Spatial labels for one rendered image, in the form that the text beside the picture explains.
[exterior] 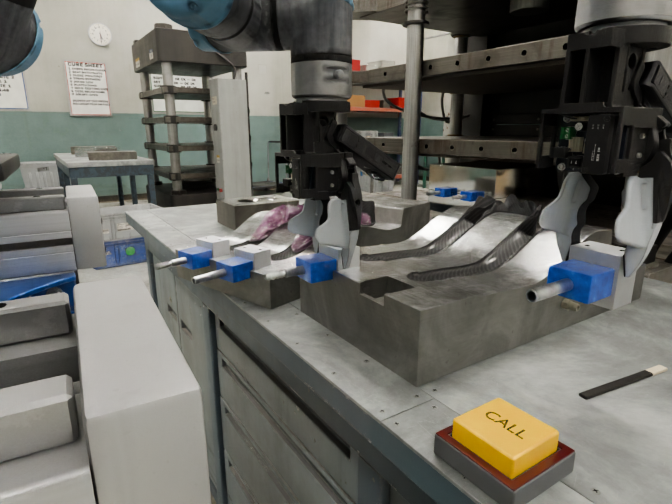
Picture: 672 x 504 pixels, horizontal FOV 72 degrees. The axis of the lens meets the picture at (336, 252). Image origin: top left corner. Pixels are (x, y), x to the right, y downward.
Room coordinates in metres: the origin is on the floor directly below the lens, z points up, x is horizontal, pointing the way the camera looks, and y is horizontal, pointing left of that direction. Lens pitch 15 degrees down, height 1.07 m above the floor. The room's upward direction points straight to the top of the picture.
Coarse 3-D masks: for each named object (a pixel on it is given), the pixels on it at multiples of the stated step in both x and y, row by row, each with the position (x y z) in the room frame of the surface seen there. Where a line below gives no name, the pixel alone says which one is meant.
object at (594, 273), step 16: (576, 256) 0.45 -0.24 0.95; (592, 256) 0.43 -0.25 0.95; (608, 256) 0.42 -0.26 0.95; (560, 272) 0.42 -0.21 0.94; (576, 272) 0.40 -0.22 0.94; (592, 272) 0.40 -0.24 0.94; (608, 272) 0.41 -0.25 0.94; (544, 288) 0.38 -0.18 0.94; (560, 288) 0.39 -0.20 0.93; (576, 288) 0.40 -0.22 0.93; (592, 288) 0.39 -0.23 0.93; (608, 288) 0.41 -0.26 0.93; (624, 288) 0.42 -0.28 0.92; (608, 304) 0.41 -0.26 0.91; (624, 304) 0.42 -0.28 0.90
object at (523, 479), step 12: (444, 432) 0.34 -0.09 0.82; (456, 444) 0.32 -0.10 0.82; (564, 444) 0.32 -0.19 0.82; (468, 456) 0.31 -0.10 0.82; (552, 456) 0.31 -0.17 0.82; (564, 456) 0.31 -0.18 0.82; (492, 468) 0.30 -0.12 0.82; (540, 468) 0.30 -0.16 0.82; (504, 480) 0.28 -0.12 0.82; (516, 480) 0.28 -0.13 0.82; (528, 480) 0.28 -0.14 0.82
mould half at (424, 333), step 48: (432, 240) 0.75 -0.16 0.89; (480, 240) 0.70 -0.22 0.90; (336, 288) 0.58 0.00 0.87; (432, 288) 0.51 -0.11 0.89; (480, 288) 0.52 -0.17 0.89; (528, 288) 0.54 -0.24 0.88; (384, 336) 0.49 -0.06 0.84; (432, 336) 0.46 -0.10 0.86; (480, 336) 0.50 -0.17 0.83; (528, 336) 0.55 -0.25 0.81
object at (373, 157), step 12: (336, 132) 0.60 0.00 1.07; (348, 132) 0.59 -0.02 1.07; (348, 144) 0.59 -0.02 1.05; (360, 144) 0.60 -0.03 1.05; (372, 144) 0.62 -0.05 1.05; (360, 156) 0.61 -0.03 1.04; (372, 156) 0.61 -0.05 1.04; (384, 156) 0.63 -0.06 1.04; (360, 168) 0.66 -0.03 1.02; (372, 168) 0.63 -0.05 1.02; (384, 168) 0.63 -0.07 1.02; (396, 168) 0.64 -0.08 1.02; (384, 180) 0.64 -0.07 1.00
